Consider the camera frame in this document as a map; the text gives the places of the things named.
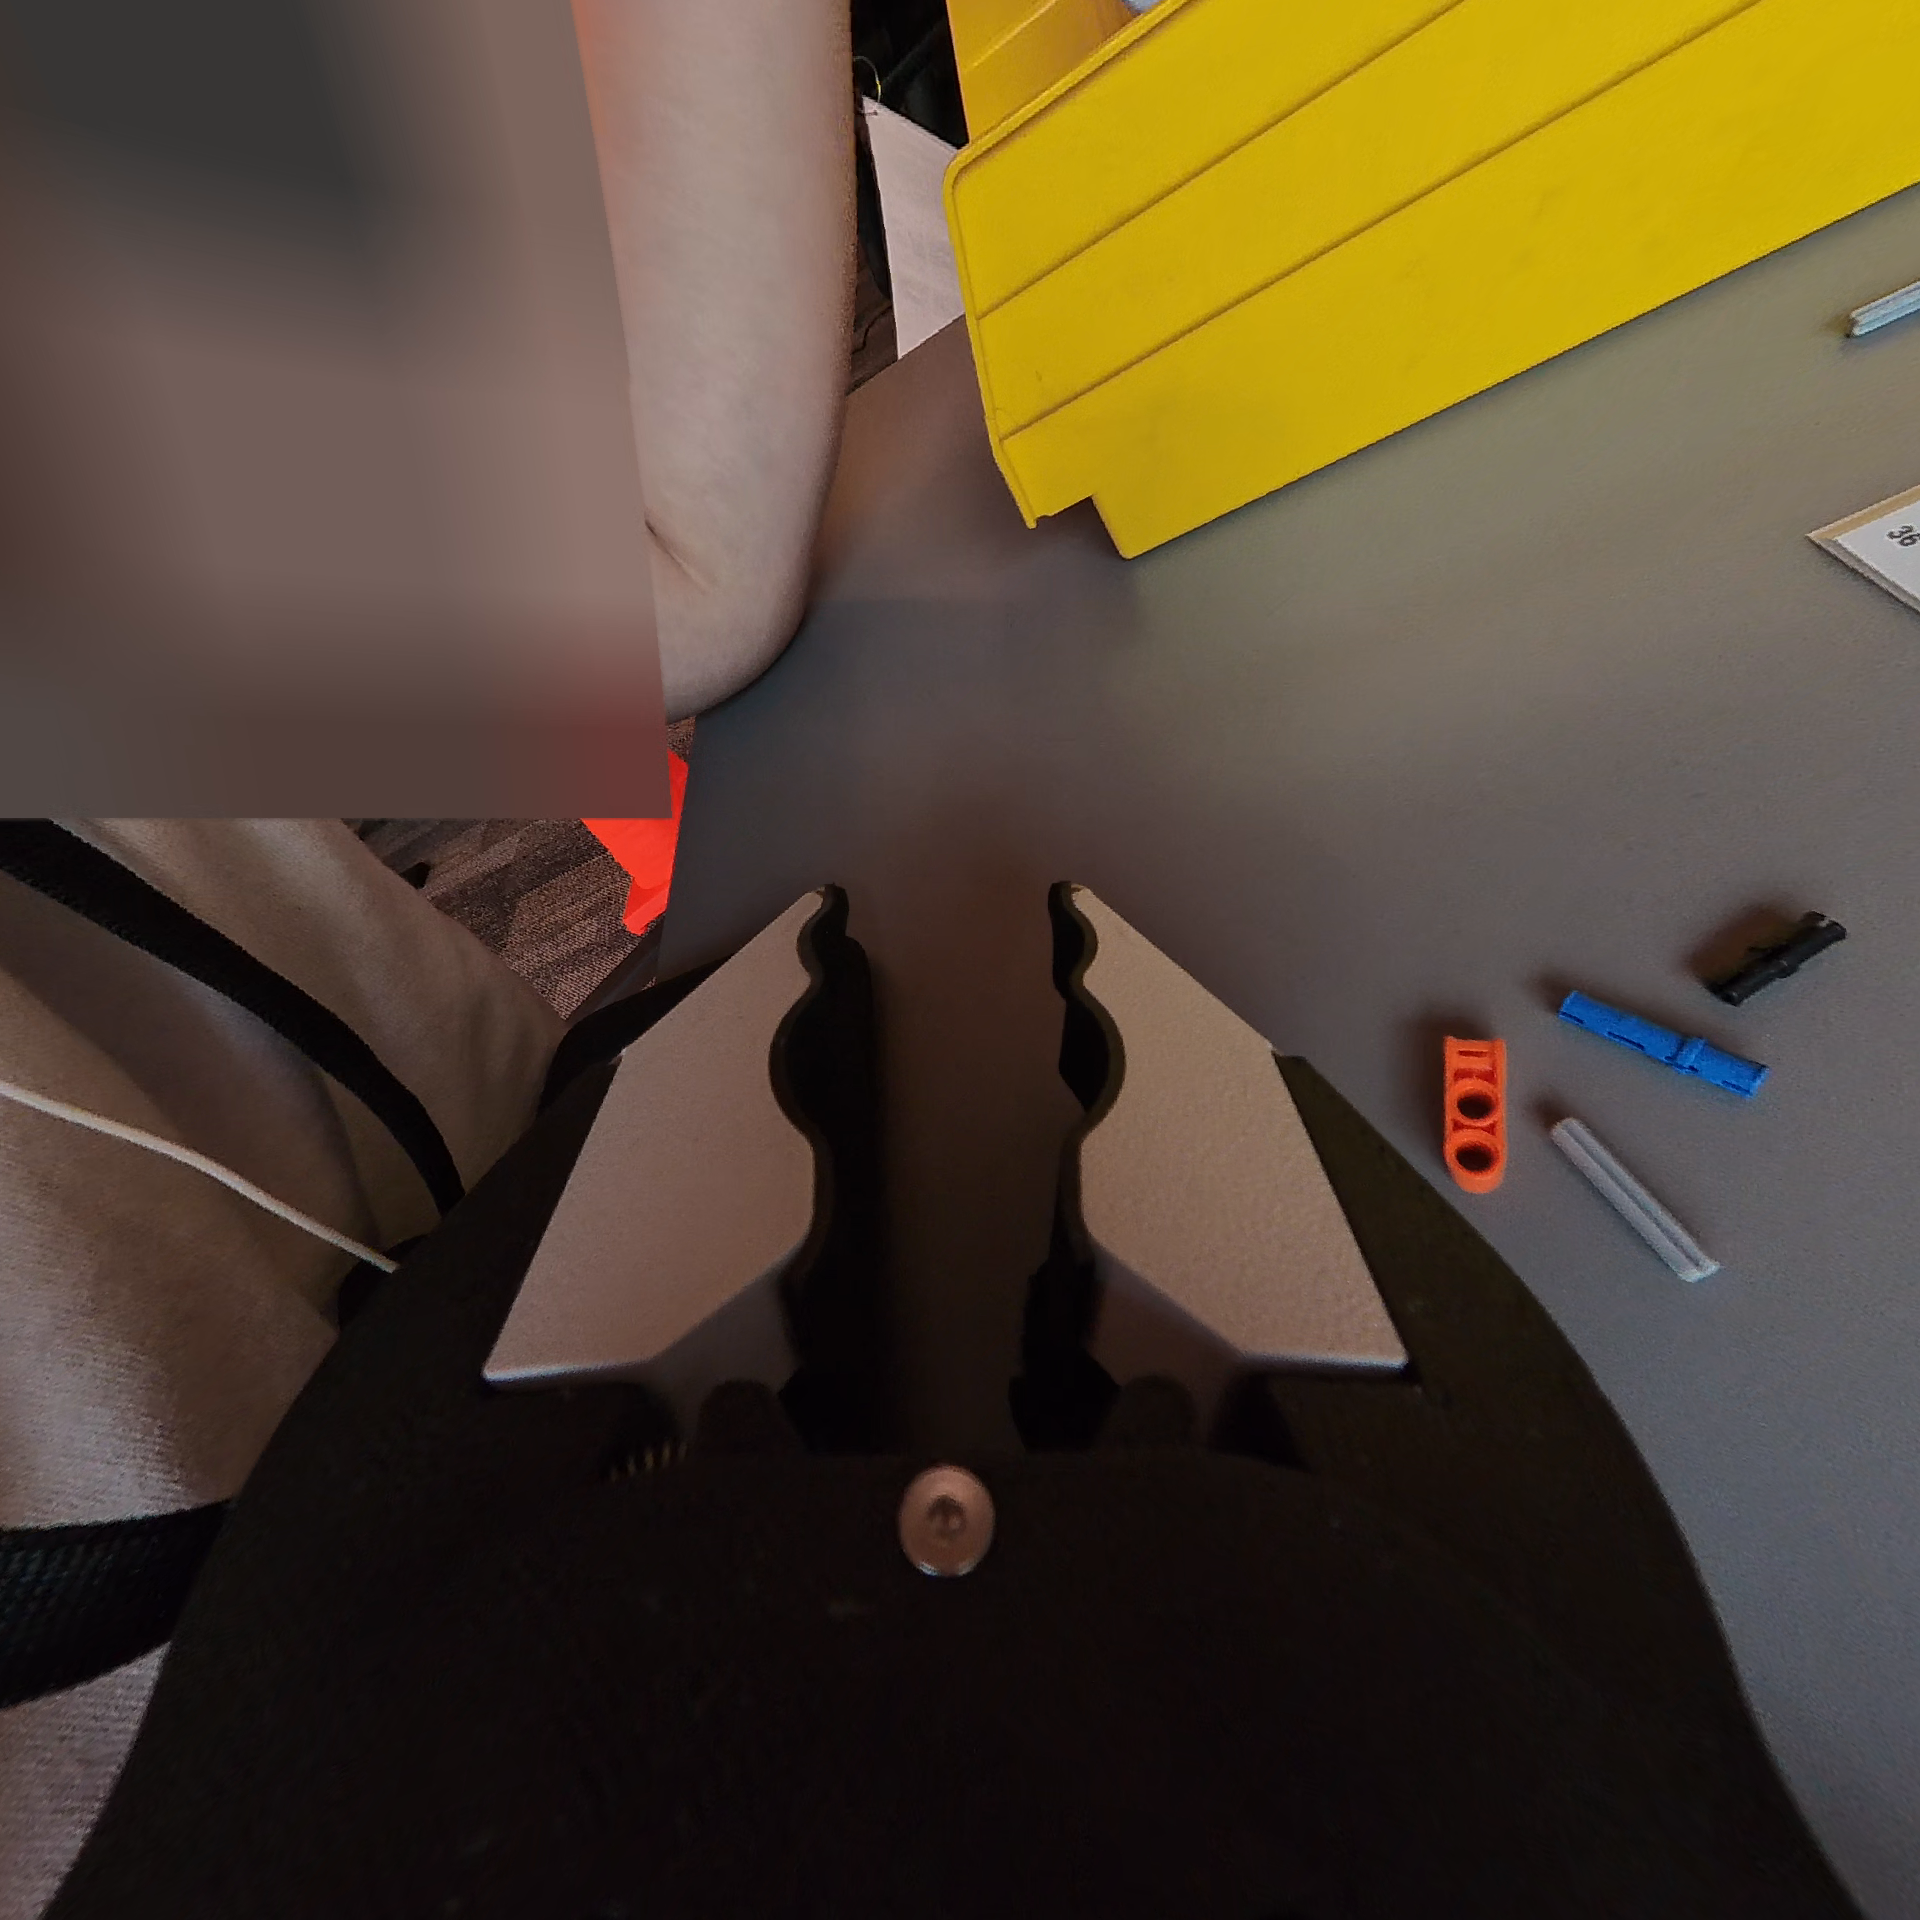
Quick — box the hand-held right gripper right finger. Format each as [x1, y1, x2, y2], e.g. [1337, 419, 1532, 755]
[1048, 879, 1413, 1422]

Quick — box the small orange toy beam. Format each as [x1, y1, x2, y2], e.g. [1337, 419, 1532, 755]
[1441, 1034, 1508, 1196]

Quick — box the orange traffic cone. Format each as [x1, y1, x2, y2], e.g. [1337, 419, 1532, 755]
[584, 749, 690, 938]

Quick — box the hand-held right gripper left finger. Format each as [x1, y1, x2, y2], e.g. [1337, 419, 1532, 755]
[481, 883, 855, 1404]

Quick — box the black lanyard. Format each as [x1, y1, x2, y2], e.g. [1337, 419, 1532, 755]
[0, 821, 471, 1713]

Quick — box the light grey shirt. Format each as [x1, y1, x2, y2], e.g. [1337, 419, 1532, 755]
[0, 815, 572, 1920]

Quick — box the black toy pin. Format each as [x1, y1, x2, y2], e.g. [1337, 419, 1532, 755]
[1705, 910, 1849, 1009]

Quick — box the thin white cord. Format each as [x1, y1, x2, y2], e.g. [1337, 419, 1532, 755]
[0, 1076, 403, 1278]

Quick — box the building instruction booklet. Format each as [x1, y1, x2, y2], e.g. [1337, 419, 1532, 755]
[1807, 485, 1920, 617]

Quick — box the yellow plastic bin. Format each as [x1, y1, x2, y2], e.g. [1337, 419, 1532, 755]
[943, 0, 1920, 561]

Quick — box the person's left forearm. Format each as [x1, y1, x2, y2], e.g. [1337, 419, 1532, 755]
[575, 0, 864, 722]

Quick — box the white paper sheet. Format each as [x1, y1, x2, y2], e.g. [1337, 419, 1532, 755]
[857, 97, 970, 361]

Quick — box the blue toy pin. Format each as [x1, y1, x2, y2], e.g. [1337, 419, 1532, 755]
[1554, 988, 1770, 1099]

